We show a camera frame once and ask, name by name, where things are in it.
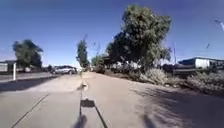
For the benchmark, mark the large green tree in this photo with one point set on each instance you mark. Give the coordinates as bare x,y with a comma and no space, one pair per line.
143,36

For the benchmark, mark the white post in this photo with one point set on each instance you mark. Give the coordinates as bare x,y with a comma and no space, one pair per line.
14,71

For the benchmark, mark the grey asphalt road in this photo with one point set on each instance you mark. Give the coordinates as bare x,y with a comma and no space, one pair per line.
23,77

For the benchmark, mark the row of dry bushes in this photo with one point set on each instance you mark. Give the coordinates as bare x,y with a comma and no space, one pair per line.
186,79

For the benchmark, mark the pale low building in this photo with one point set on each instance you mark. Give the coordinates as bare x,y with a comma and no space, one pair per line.
201,62

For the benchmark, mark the silver car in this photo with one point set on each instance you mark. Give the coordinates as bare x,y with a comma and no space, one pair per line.
63,69

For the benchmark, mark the pole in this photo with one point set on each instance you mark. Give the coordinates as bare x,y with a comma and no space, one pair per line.
174,55

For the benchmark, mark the slim tree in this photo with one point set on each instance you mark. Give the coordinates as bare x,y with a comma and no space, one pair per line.
82,53

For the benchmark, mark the pale concrete pavement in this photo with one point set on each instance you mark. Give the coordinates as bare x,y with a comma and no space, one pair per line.
66,100

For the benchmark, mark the robot's own part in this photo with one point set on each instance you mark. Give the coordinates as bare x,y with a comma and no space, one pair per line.
80,122
147,121

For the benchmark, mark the dark green tree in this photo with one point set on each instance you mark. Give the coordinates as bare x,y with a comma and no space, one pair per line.
27,53

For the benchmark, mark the small building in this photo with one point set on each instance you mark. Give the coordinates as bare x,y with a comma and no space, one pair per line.
6,66

